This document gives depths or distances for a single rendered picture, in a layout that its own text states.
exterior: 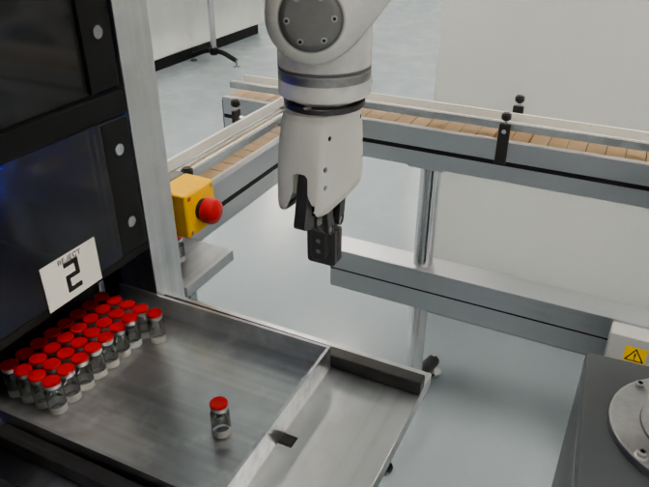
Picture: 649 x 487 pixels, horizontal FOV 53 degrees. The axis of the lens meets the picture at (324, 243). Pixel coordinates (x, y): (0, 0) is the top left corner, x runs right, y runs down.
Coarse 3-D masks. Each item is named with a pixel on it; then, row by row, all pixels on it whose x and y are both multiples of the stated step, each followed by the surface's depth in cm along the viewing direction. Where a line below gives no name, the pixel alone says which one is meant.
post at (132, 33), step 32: (128, 0) 76; (128, 32) 77; (128, 64) 78; (128, 96) 79; (160, 128) 86; (160, 160) 87; (160, 192) 89; (160, 224) 90; (160, 256) 92; (160, 288) 94
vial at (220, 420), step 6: (210, 408) 72; (228, 408) 73; (210, 414) 72; (216, 414) 71; (222, 414) 72; (228, 414) 72; (216, 420) 71; (222, 420) 72; (228, 420) 72; (216, 426) 72; (222, 426) 72; (228, 426) 73; (216, 432) 72; (222, 432) 72; (228, 432) 73; (222, 438) 73
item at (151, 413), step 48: (192, 336) 89; (240, 336) 88; (288, 336) 84; (96, 384) 81; (144, 384) 81; (192, 384) 81; (240, 384) 81; (288, 384) 81; (48, 432) 70; (96, 432) 74; (144, 432) 74; (192, 432) 74; (240, 432) 74; (144, 480) 66; (192, 480) 68; (240, 480) 66
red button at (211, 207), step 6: (210, 198) 96; (204, 204) 95; (210, 204) 95; (216, 204) 96; (204, 210) 95; (210, 210) 95; (216, 210) 96; (222, 210) 98; (204, 216) 95; (210, 216) 95; (216, 216) 96; (204, 222) 97; (210, 222) 96; (216, 222) 97
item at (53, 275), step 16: (64, 256) 75; (80, 256) 78; (96, 256) 80; (48, 272) 74; (64, 272) 76; (80, 272) 78; (96, 272) 81; (48, 288) 74; (64, 288) 76; (80, 288) 79; (48, 304) 75
